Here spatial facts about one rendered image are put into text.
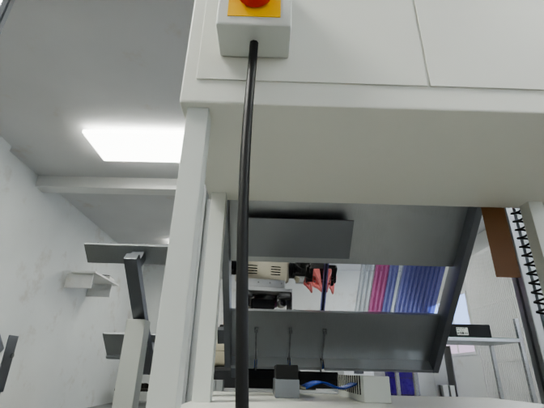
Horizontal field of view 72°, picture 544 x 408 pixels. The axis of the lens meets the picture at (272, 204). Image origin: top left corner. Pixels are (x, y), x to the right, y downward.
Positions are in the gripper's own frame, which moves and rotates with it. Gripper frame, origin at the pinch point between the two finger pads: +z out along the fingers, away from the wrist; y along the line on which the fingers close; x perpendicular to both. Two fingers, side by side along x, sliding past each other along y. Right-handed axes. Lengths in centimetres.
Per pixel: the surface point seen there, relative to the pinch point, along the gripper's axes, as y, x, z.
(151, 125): -151, 11, -310
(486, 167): 20, -52, 36
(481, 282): 359, 317, -475
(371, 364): 16.8, 25.8, 5.1
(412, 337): 29.5, 16.0, 2.8
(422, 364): 33.8, 26.0, 4.4
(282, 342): -12.5, 19.1, 3.3
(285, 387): -13.3, -7.1, 43.7
